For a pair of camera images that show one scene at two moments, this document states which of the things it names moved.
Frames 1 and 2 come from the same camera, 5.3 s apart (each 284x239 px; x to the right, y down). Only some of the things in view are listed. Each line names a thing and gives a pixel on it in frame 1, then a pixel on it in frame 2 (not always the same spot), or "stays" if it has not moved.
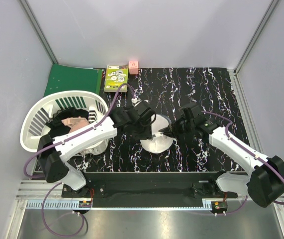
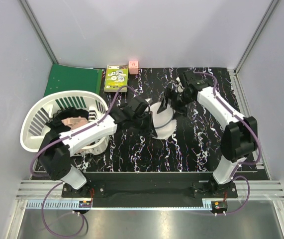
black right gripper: [169, 130] → [181, 110]
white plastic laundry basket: [34, 127] stays
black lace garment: [54, 125] stays
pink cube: [133, 67] stays
